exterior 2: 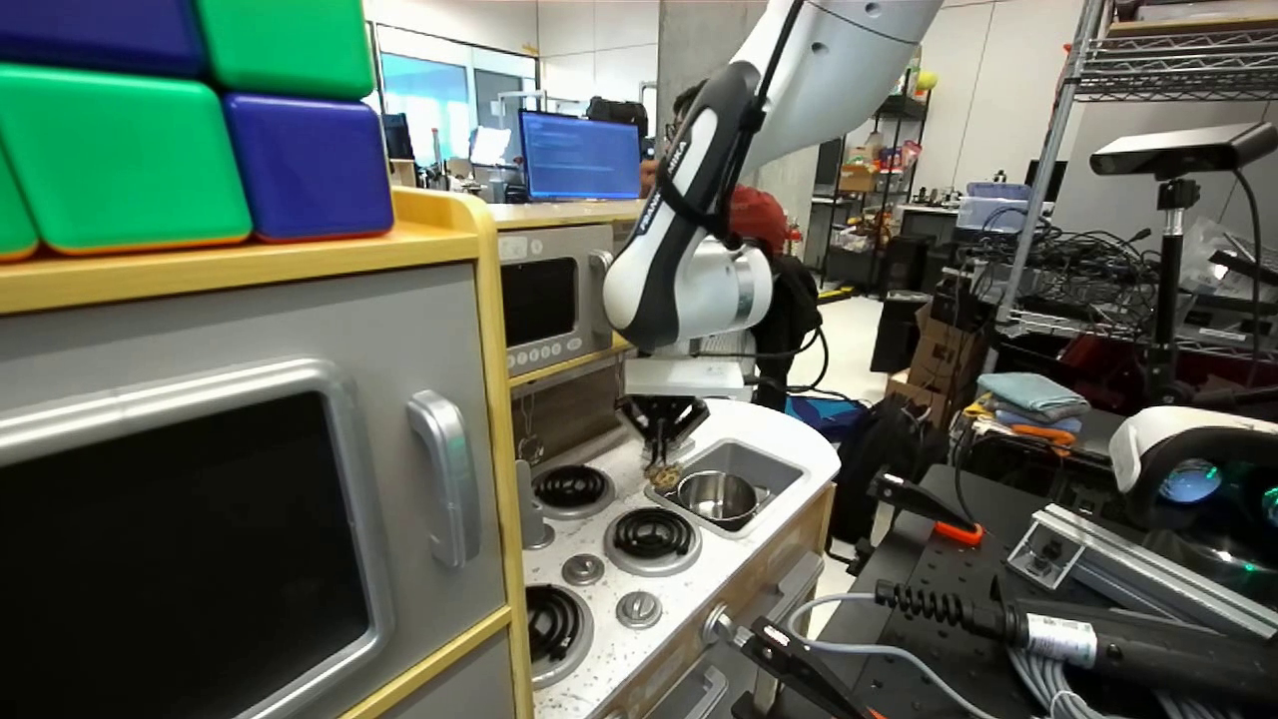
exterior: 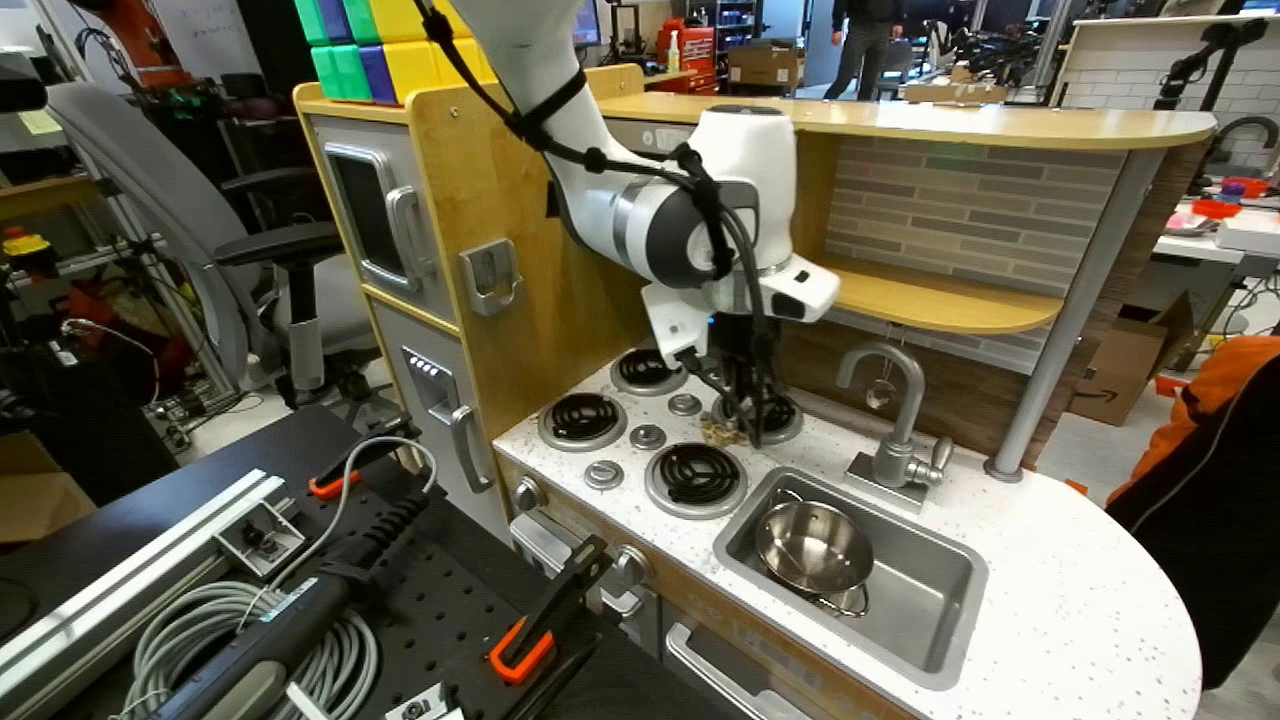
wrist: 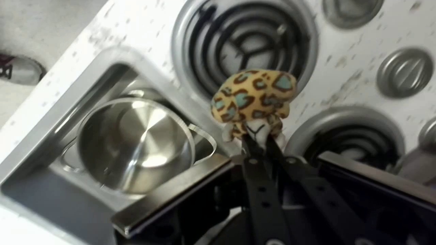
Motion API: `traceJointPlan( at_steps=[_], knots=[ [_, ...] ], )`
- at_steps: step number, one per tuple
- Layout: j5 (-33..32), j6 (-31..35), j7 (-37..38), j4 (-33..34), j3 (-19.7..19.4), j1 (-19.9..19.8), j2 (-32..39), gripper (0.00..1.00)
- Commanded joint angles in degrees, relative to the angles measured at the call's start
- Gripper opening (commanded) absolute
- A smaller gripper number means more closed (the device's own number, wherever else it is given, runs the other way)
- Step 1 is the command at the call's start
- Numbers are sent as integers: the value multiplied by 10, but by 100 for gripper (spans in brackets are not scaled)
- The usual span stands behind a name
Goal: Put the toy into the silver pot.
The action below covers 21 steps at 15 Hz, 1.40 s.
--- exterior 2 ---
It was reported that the camera tripod stand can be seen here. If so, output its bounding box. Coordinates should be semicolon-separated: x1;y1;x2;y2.
1147;172;1206;393

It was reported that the toy kitchen stove set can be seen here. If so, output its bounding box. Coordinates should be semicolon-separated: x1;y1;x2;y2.
0;185;845;719

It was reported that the silver aluminium extrusion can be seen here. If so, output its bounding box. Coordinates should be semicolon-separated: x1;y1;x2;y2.
1006;498;1278;646

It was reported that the white headset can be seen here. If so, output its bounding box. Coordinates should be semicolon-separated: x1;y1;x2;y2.
1102;405;1278;540

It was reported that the orange handled tool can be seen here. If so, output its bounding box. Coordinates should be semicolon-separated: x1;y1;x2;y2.
866;467;994;555

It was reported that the black stereo camera bar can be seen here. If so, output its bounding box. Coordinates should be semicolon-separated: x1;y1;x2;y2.
1087;114;1278;185

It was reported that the grey microwave door handle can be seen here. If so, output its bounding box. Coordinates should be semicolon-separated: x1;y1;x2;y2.
403;383;484;580

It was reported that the white cable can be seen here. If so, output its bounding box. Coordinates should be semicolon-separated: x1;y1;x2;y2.
780;587;965;719

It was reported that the black hand tool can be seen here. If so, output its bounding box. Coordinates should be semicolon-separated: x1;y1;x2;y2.
733;614;886;719

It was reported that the large green foam block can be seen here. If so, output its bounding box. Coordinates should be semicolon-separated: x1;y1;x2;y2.
0;58;257;261

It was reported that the blue foam block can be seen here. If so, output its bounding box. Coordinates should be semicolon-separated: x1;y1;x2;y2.
218;92;398;244
0;0;213;80

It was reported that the silver ladder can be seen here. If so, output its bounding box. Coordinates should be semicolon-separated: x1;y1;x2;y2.
994;0;1114;327

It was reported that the black rotary tool silver collar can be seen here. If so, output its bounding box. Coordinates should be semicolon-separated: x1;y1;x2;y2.
866;575;1278;711

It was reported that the cardboard box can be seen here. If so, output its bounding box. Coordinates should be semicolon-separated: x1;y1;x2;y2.
904;299;999;409

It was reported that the grey toy sink basin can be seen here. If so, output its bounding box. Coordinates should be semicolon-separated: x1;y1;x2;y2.
664;435;810;534

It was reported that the black coil toy burner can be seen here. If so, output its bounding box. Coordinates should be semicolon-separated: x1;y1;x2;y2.
521;580;600;672
604;503;701;580
531;458;617;522

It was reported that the silver pot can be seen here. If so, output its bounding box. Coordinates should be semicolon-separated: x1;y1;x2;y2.
673;462;761;531

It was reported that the folded blue cloth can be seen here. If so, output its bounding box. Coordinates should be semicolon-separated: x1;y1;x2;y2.
975;369;1098;423

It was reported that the blue plastic bin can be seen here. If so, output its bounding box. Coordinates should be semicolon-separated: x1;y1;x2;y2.
955;177;1053;241

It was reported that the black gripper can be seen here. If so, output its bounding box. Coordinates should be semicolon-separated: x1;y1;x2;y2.
613;387;716;477

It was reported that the blue screen laptop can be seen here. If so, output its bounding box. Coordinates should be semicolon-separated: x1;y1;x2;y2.
513;108;645;209

